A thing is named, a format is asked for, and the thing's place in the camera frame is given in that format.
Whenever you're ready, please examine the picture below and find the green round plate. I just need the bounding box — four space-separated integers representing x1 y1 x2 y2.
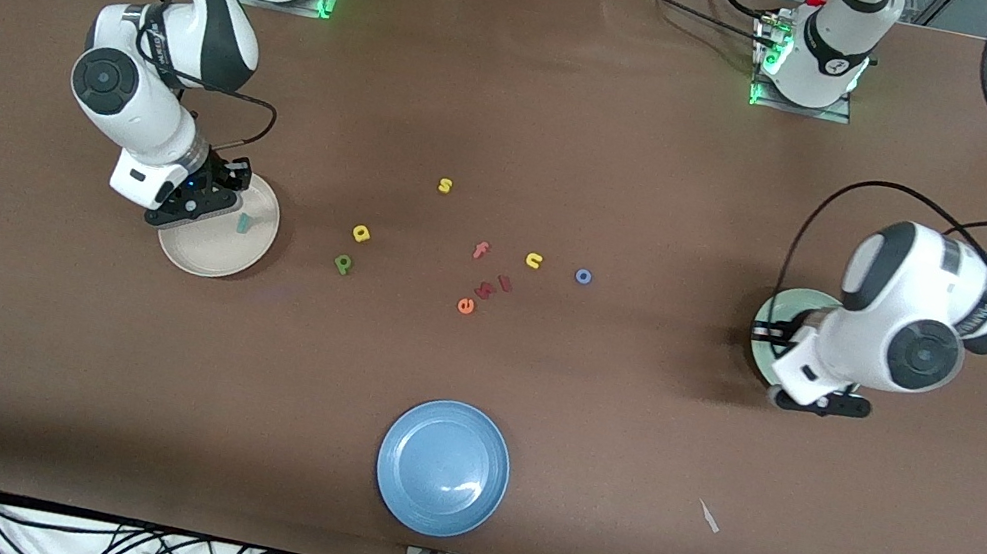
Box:
742 280 849 398

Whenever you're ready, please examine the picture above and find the beige round plate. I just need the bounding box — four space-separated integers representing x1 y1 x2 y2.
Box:
150 156 289 289

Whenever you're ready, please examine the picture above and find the brown table cover sheet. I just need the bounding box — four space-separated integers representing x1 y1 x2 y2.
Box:
0 0 987 554

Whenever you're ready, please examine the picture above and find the white paper scrap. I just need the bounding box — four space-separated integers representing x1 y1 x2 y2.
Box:
694 498 726 536

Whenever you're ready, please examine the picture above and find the blue round plate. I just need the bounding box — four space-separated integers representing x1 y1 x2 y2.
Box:
366 389 521 549

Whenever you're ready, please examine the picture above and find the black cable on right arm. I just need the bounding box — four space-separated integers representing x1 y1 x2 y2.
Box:
70 0 300 167

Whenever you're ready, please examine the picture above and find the black cable on table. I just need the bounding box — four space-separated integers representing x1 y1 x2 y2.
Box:
600 0 777 50
692 0 792 30

